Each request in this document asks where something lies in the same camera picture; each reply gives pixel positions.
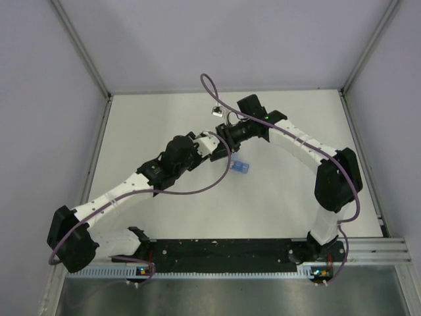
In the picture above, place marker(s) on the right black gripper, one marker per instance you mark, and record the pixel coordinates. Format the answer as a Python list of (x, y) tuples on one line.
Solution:
[(224, 130)]

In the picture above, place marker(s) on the blue pill organizer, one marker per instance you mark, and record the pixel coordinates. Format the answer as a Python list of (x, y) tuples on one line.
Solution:
[(237, 165)]

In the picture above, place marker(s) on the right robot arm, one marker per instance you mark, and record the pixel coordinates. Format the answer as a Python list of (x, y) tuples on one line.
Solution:
[(337, 175)]

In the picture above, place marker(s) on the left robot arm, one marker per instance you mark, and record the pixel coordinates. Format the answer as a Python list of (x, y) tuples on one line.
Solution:
[(84, 234)]

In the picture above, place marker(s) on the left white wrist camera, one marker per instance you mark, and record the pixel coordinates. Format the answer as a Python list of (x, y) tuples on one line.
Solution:
[(206, 143)]

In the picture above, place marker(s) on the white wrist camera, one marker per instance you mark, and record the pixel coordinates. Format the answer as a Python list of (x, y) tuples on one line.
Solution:
[(206, 143), (218, 111)]

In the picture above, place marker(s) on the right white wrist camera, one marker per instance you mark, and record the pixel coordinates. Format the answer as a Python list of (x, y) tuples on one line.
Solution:
[(218, 111)]

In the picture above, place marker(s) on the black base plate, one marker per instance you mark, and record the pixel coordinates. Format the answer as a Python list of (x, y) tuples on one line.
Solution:
[(236, 255)]

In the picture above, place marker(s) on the grey cable duct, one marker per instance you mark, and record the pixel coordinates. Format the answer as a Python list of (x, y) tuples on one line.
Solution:
[(136, 273)]

